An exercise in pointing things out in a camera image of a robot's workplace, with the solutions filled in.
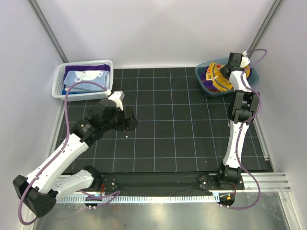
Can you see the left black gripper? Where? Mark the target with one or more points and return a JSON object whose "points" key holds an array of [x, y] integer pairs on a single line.
{"points": [[129, 123]]}

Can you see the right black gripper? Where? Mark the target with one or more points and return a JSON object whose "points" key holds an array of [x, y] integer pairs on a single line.
{"points": [[222, 69]]}

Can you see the light blue white towel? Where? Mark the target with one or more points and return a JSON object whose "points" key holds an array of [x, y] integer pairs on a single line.
{"points": [[101, 77]]}

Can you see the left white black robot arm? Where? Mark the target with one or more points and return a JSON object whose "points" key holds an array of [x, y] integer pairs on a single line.
{"points": [[42, 188]]}

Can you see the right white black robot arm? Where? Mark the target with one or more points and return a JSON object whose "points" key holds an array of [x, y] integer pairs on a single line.
{"points": [[241, 112]]}

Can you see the yellow purple patterned towel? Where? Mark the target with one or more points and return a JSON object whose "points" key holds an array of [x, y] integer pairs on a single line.
{"points": [[216, 81]]}

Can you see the white plastic basket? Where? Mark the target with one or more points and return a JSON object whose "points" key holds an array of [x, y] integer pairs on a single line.
{"points": [[59, 89]]}

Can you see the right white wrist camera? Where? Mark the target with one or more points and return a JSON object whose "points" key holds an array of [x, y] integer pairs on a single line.
{"points": [[244, 61]]}

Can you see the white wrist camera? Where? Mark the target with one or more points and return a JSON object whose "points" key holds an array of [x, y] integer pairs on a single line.
{"points": [[117, 97], [244, 61]]}

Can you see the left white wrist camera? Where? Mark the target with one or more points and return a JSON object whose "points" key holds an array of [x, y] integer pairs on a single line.
{"points": [[117, 97]]}

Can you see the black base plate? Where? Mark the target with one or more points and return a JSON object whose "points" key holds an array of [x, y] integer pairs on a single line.
{"points": [[163, 183]]}

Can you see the right aluminium frame post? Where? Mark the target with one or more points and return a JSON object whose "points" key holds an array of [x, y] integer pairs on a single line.
{"points": [[274, 8]]}

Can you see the aluminium frame post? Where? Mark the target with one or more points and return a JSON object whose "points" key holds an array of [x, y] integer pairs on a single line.
{"points": [[274, 8], [43, 21]]}

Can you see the white slotted cable duct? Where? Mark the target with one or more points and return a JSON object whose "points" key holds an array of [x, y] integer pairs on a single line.
{"points": [[83, 199]]}

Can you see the aluminium rail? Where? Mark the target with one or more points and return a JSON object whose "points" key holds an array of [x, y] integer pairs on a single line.
{"points": [[255, 182]]}

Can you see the left aluminium frame post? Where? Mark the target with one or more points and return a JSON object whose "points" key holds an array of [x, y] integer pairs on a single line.
{"points": [[43, 21]]}

